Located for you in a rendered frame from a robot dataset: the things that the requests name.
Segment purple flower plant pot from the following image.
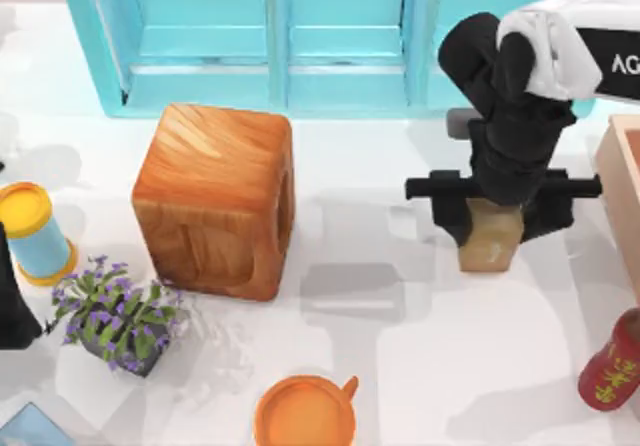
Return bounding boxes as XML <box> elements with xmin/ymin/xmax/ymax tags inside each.
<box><xmin>48</xmin><ymin>254</ymin><xmax>192</xmax><ymax>380</ymax></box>

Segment orange cup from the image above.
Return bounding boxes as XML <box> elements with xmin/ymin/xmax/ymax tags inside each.
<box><xmin>251</xmin><ymin>374</ymin><xmax>361</xmax><ymax>446</ymax></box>

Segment red can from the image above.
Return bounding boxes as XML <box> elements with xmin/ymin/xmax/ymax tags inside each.
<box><xmin>577</xmin><ymin>306</ymin><xmax>640</xmax><ymax>413</ymax></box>

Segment hollow wooden block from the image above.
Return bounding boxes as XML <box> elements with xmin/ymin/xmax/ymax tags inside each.
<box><xmin>131</xmin><ymin>102</ymin><xmax>296</xmax><ymax>304</ymax></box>

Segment shallow salmon box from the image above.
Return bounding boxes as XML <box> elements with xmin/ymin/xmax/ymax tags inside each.
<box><xmin>592</xmin><ymin>113</ymin><xmax>640</xmax><ymax>318</ymax></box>

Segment grey rounded box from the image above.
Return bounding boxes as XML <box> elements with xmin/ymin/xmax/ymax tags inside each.
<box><xmin>445</xmin><ymin>106</ymin><xmax>482</xmax><ymax>140</ymax></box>

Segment yellow and blue cup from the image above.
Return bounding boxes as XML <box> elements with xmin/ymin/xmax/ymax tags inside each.
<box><xmin>0</xmin><ymin>181</ymin><xmax>80</xmax><ymax>288</ymax></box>

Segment light blue rack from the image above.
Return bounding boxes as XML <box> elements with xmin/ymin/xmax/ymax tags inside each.
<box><xmin>55</xmin><ymin>0</ymin><xmax>622</xmax><ymax>120</ymax></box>

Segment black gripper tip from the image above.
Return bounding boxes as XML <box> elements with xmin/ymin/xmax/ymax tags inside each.
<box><xmin>0</xmin><ymin>220</ymin><xmax>44</xmax><ymax>352</ymax></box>

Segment tan block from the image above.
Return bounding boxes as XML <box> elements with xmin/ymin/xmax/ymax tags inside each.
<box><xmin>458</xmin><ymin>197</ymin><xmax>525</xmax><ymax>274</ymax></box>

